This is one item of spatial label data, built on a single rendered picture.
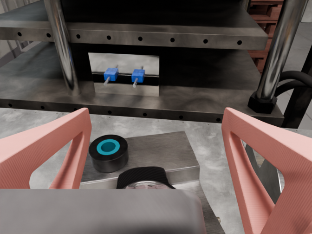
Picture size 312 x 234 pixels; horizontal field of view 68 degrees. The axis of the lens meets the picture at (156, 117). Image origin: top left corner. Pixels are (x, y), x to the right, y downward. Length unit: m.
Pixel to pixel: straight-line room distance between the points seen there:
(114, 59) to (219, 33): 0.39
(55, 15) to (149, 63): 0.35
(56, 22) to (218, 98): 0.66
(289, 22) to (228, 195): 0.53
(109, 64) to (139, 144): 0.46
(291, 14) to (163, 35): 0.39
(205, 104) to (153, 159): 0.47
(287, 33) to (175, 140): 0.49
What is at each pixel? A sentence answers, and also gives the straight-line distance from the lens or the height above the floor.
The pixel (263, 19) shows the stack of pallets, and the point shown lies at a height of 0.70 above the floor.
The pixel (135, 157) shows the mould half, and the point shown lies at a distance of 0.51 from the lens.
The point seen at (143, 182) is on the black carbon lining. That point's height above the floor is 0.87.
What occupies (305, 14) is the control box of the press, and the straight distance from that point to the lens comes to 0.98.
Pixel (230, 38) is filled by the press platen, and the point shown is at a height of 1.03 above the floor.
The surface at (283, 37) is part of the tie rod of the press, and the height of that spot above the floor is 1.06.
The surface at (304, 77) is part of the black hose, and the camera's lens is 0.91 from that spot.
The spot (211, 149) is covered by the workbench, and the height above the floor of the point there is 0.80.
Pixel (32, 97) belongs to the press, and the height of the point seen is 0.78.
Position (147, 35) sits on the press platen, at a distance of 0.86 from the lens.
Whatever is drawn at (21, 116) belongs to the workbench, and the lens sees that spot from 0.93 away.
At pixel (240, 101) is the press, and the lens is 0.98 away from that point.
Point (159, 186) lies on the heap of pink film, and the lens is 0.48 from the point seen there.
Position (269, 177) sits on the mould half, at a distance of 0.54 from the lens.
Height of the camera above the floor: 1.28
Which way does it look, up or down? 36 degrees down
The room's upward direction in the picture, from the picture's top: straight up
